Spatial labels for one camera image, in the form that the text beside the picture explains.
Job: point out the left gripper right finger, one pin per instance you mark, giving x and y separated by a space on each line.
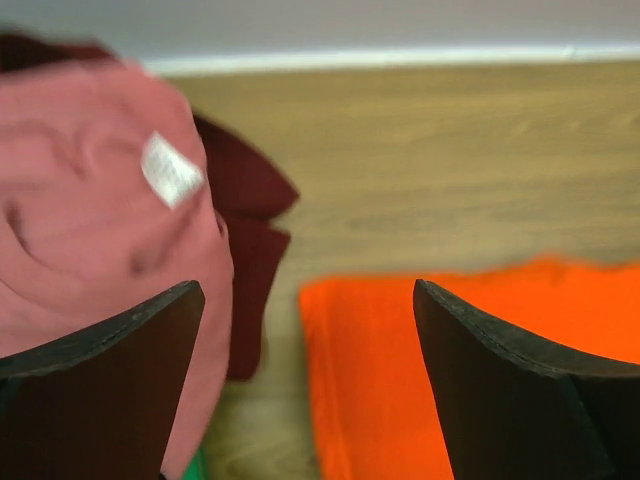
514 405

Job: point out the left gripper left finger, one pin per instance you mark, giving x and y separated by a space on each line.
100 403

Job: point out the orange t shirt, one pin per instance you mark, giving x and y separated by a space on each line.
373 412

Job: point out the green plastic bin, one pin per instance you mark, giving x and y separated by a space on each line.
197 469

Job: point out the pink t shirt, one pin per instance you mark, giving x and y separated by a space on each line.
105 203

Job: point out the maroon t shirt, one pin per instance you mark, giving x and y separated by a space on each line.
247 192

